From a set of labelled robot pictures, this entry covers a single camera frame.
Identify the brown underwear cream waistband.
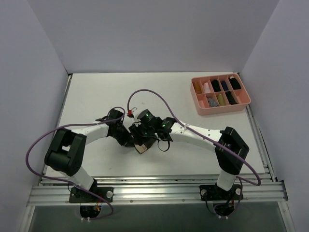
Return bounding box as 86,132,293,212
134,138,156,154

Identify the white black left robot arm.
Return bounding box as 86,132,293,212
44,120,134,203

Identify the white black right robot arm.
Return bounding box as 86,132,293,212
129,117,250,200

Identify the orange rolled garment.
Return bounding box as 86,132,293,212
193,82,202,94

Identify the grey patterned rolled garment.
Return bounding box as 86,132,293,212
207,98,219,107

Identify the pink white rolled garment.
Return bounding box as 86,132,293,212
203,82,211,93

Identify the pink divided storage box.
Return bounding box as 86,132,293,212
191,73,251,116

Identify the yellow rolled garment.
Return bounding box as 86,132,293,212
217,94,225,106

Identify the dark blue rolled garment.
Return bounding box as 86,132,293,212
221,81,229,91

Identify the black rolled garment lower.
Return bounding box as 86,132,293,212
225,91,238,105

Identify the black white rolled garment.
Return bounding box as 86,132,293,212
229,76,241,90

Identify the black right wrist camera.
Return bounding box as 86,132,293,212
137,109,162,128

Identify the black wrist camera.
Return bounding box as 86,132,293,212
108,109,124,121
137,109,162,128

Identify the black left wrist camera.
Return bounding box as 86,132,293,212
108,109,124,121

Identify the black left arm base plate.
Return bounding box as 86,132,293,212
69,187,114,203

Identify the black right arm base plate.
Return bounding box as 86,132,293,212
199,184,243,202

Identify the aluminium frame rail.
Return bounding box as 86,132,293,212
27,175,288,206

